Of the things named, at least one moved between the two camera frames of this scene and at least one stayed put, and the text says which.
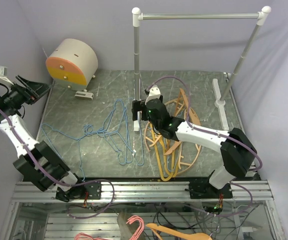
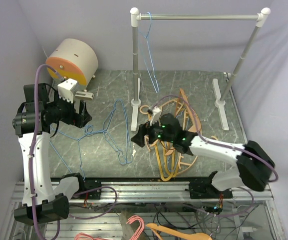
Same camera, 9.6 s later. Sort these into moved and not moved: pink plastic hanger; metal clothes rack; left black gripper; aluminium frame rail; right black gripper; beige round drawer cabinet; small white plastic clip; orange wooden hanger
Moved: right black gripper; left black gripper
Not moved: aluminium frame rail; metal clothes rack; small white plastic clip; orange wooden hanger; pink plastic hanger; beige round drawer cabinet
